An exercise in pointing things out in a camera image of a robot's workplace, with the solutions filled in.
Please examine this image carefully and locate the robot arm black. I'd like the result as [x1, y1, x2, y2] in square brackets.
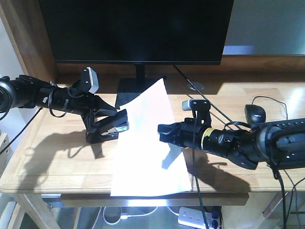
[0, 69, 129, 144]
[158, 118, 305, 170]

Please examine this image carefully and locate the white cable on floor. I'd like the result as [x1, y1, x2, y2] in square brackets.
[91, 206, 159, 229]

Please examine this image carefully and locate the wooden desk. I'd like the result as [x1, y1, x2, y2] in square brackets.
[0, 0, 305, 229]

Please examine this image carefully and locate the white paper stack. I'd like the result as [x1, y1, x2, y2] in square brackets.
[111, 79, 191, 197]

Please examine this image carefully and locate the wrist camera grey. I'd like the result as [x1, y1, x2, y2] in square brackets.
[182, 99, 212, 126]
[80, 67, 99, 94]

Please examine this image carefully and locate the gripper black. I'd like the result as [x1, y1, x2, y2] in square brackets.
[158, 119, 205, 149]
[66, 81, 117, 138]

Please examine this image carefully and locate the black stapler orange label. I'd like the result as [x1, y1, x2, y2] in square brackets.
[86, 109, 129, 144]

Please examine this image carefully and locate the black computer mouse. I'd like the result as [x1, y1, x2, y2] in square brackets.
[244, 104, 266, 125]

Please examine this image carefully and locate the black keyboard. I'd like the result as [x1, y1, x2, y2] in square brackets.
[252, 118, 305, 129]

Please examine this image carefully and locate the black computer monitor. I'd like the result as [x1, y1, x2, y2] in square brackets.
[39, 0, 234, 107]

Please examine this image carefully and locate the black monitor cable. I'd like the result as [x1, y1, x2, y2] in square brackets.
[173, 64, 233, 124]

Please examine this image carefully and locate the white power strip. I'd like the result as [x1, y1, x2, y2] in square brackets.
[178, 207, 220, 229]

